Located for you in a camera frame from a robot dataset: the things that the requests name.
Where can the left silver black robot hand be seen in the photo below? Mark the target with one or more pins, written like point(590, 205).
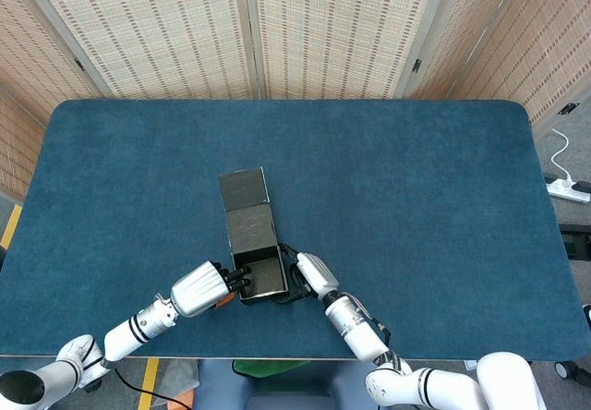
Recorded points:
point(198, 290)

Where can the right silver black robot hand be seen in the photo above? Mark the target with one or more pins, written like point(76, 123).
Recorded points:
point(318, 273)

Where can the black box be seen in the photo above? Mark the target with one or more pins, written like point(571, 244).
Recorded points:
point(244, 188)

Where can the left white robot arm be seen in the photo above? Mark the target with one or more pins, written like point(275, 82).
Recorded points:
point(134, 329)

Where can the blue robot base seat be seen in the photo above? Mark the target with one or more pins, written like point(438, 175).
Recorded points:
point(300, 391)

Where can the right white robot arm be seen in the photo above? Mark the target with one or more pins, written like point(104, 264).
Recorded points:
point(355, 331)

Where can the grey plastic bag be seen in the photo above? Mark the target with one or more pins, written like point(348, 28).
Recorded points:
point(180, 375)

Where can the green cloth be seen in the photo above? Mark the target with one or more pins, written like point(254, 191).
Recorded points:
point(263, 368)

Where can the yellow floor tape strip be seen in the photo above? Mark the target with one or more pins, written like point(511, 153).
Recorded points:
point(12, 221)
point(148, 382)

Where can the blue felt table mat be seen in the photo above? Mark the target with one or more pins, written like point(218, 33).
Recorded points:
point(415, 197)

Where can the woven folding screen panel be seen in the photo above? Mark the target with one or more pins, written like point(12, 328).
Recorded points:
point(337, 27)
point(461, 27)
point(545, 50)
point(32, 59)
point(152, 27)
point(16, 151)

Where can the black screen hinge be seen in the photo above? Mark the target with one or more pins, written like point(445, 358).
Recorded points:
point(417, 65)
point(79, 64)

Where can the white power strip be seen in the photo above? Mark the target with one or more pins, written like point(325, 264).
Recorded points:
point(561, 190)

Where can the black caster wheel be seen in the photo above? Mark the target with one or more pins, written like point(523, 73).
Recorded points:
point(563, 370)

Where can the black plug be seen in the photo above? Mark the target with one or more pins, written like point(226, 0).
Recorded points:
point(582, 188)

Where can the black floor socket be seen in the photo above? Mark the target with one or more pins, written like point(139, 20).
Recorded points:
point(568, 109)

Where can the black metal frame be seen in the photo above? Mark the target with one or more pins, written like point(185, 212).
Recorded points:
point(577, 244)

